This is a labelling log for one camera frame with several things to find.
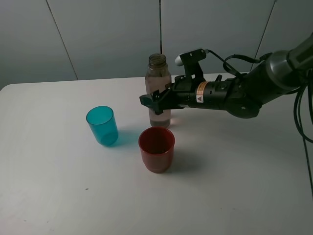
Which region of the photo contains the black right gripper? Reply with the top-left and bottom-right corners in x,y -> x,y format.
139,75 -> 231,115

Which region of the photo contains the clear plastic water bottle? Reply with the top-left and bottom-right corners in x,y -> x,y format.
145,53 -> 172,128

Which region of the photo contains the teal translucent plastic cup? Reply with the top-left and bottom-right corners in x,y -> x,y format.
86,106 -> 118,146

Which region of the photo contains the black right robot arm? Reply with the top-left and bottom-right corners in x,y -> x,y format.
139,37 -> 313,118

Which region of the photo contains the red plastic cup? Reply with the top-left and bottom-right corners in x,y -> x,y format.
138,127 -> 175,174

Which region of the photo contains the white wrist camera on bracket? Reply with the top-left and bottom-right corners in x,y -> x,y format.
175,48 -> 206,80

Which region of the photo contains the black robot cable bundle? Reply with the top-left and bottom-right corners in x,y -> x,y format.
205,49 -> 313,144

